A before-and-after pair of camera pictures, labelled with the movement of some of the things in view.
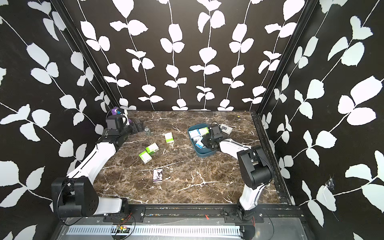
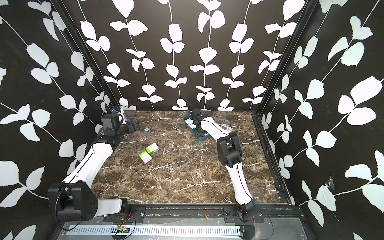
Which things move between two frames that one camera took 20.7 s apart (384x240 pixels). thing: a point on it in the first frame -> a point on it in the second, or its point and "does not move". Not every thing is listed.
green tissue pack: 152,148 does not move
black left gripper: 139,125 does not move
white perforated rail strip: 156,230 does not move
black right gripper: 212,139 -> 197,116
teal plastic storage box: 204,152 -> 199,138
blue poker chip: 147,130 does not move
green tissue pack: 145,157 does not move
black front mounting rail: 200,214 does not move
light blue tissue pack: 195,133 -> 190,122
